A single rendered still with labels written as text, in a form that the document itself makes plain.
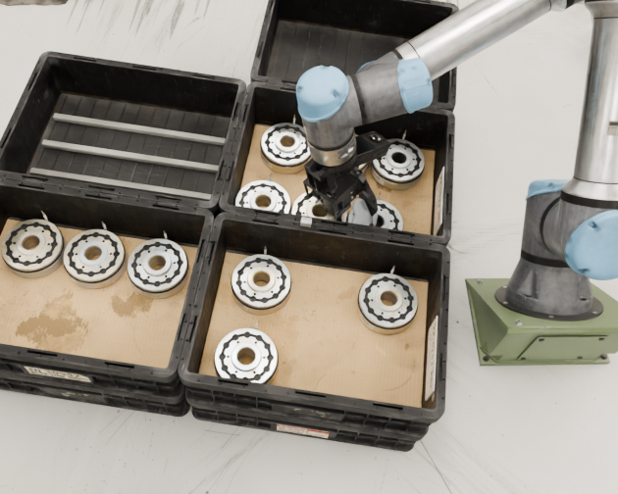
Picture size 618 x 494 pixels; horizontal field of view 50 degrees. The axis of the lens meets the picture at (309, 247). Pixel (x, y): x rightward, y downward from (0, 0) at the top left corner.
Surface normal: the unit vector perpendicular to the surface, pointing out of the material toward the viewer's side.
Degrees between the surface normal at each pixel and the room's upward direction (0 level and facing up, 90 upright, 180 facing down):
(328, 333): 0
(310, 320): 0
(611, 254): 54
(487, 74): 0
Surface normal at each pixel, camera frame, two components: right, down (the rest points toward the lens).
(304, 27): 0.07, -0.49
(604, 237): 0.05, 0.41
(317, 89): -0.16, -0.50
